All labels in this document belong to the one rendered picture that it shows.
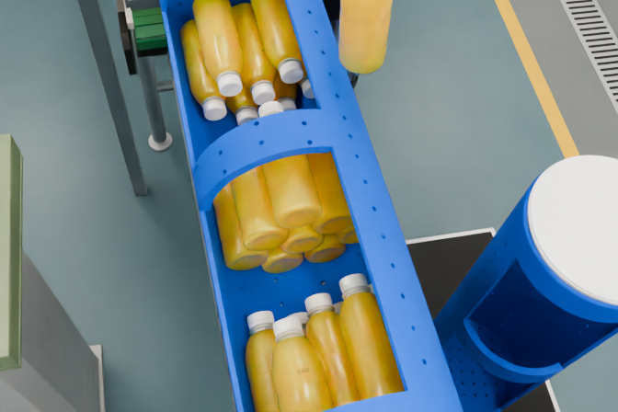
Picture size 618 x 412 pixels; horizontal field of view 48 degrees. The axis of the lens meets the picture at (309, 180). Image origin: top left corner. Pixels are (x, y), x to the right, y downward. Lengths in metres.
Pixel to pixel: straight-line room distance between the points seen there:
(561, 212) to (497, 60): 1.65
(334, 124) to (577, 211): 0.47
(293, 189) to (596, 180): 0.56
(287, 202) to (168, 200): 1.38
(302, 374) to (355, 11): 0.47
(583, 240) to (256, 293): 0.54
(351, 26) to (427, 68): 1.77
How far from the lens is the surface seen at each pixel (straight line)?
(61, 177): 2.42
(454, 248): 2.14
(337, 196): 1.00
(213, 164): 0.98
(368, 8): 0.91
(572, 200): 1.24
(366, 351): 0.92
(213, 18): 1.22
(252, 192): 1.01
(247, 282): 1.11
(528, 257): 1.21
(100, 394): 2.09
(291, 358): 0.92
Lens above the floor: 2.02
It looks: 59 degrees down
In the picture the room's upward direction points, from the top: 9 degrees clockwise
